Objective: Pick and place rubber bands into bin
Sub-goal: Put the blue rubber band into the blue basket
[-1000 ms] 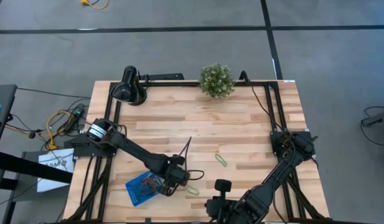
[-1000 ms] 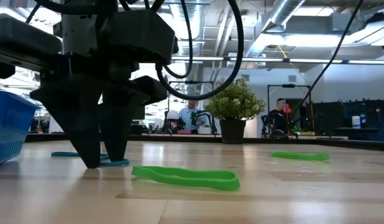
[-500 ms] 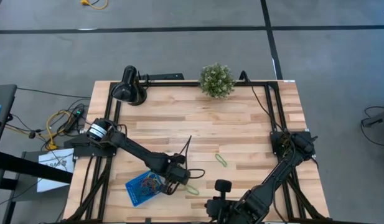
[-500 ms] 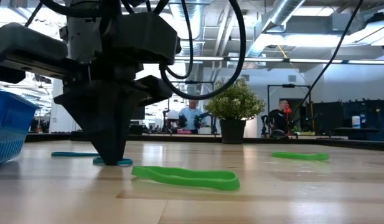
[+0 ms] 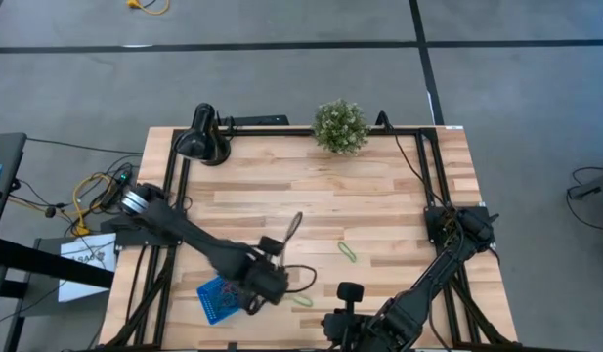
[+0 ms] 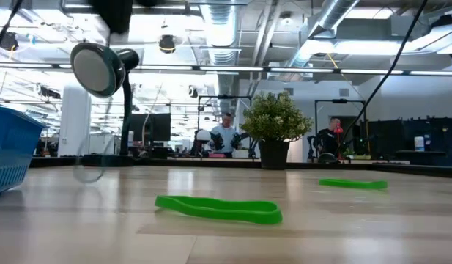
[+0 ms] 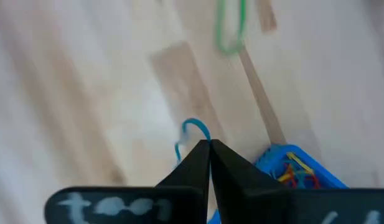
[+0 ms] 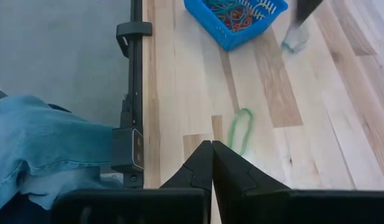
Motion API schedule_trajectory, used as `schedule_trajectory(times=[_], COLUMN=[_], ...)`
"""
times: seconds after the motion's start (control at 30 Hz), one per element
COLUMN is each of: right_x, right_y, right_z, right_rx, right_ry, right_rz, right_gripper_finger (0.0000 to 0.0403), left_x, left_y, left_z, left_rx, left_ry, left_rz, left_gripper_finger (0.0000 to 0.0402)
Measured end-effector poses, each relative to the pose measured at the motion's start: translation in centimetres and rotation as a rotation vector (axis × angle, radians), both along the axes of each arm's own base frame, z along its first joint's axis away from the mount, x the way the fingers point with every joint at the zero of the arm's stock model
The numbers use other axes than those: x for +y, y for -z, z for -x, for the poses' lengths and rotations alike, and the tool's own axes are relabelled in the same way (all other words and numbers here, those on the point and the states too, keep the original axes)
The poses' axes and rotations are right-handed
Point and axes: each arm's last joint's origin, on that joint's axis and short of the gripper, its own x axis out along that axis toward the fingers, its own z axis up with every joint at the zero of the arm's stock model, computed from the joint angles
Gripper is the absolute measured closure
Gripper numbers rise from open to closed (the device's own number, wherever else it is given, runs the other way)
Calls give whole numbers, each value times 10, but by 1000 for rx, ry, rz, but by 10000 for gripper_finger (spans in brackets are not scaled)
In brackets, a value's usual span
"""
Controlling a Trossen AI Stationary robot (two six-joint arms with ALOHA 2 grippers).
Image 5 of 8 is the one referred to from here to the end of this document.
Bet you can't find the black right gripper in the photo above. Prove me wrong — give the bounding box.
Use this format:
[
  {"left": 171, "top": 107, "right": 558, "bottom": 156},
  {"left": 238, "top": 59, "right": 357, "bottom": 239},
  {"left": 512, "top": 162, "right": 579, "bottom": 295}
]
[{"left": 323, "top": 282, "right": 378, "bottom": 352}]

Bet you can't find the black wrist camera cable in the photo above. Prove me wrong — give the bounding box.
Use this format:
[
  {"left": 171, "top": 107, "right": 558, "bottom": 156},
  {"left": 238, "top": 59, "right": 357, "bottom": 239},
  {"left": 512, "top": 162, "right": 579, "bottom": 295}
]
[{"left": 280, "top": 263, "right": 318, "bottom": 294}]

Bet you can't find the yellow extension cable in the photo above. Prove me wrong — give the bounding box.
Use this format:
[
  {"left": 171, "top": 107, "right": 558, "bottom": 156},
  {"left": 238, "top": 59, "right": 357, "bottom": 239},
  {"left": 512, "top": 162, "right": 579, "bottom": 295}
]
[{"left": 125, "top": 0, "right": 171, "bottom": 16}]

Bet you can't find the black floor stand base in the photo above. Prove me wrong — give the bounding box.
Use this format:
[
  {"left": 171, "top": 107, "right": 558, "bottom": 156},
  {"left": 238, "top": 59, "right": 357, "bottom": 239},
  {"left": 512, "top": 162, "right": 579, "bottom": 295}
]
[{"left": 566, "top": 168, "right": 603, "bottom": 211}]

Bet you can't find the white paper sheet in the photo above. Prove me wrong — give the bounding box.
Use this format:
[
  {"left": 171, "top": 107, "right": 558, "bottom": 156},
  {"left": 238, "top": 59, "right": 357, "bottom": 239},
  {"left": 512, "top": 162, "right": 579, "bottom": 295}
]
[{"left": 58, "top": 232, "right": 117, "bottom": 303}]

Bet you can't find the green rubber band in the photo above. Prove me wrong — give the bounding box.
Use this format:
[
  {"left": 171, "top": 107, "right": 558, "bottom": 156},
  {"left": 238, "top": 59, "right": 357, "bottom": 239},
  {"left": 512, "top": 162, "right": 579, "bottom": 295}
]
[
  {"left": 290, "top": 292, "right": 315, "bottom": 309},
  {"left": 336, "top": 241, "right": 359, "bottom": 264}
]

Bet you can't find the black power strip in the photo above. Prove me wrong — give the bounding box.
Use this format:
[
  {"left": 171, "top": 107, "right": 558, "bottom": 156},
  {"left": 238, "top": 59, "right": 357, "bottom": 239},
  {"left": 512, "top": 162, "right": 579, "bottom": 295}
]
[{"left": 217, "top": 114, "right": 291, "bottom": 127}]

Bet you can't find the yellow cable with plug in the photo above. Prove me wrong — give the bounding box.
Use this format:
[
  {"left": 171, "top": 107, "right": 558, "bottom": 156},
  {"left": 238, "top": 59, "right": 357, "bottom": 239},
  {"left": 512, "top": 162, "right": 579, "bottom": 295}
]
[{"left": 71, "top": 171, "right": 117, "bottom": 237}]

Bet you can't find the black aluminium table frame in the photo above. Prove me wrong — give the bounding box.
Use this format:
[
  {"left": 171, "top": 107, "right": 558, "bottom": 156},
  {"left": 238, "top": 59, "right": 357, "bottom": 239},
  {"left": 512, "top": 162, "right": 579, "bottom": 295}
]
[{"left": 103, "top": 125, "right": 520, "bottom": 352}]

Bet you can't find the long black cable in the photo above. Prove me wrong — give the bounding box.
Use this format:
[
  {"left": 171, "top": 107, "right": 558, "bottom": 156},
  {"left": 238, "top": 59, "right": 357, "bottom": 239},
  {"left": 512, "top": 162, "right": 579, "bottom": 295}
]
[{"left": 375, "top": 110, "right": 453, "bottom": 221}]

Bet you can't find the black desk lamp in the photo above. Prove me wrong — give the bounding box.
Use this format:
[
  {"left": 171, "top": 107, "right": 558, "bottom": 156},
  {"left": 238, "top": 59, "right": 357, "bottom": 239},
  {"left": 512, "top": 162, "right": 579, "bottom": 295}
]
[{"left": 173, "top": 102, "right": 233, "bottom": 166}]

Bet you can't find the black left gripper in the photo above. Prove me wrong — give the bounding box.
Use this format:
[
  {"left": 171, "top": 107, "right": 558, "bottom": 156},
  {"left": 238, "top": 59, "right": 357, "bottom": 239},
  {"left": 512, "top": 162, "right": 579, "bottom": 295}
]
[{"left": 239, "top": 235, "right": 291, "bottom": 317}]

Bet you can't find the gray side table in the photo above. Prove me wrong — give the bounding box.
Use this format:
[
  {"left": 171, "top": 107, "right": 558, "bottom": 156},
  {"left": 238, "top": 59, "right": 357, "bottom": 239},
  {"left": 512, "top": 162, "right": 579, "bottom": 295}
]
[{"left": 0, "top": 131, "right": 28, "bottom": 245}]

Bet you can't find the potted green plant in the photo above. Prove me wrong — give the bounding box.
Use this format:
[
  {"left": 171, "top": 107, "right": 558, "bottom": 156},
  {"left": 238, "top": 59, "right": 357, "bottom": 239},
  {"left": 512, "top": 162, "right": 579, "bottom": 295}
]
[{"left": 310, "top": 98, "right": 371, "bottom": 156}]

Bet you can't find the blue plastic slotted bin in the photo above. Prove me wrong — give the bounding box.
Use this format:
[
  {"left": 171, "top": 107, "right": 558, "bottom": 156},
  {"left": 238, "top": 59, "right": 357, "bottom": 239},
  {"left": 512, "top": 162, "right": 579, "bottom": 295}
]
[{"left": 196, "top": 275, "right": 248, "bottom": 327}]

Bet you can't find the black hub with green light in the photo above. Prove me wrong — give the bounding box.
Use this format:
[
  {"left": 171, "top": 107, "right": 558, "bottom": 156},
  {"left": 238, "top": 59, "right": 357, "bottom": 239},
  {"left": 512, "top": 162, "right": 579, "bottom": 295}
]
[{"left": 112, "top": 166, "right": 135, "bottom": 185}]

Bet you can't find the black metal beam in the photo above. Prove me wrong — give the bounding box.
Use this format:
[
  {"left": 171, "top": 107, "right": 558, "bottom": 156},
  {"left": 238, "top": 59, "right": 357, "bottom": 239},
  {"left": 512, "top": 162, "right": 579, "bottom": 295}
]
[{"left": 0, "top": 238, "right": 115, "bottom": 289}]

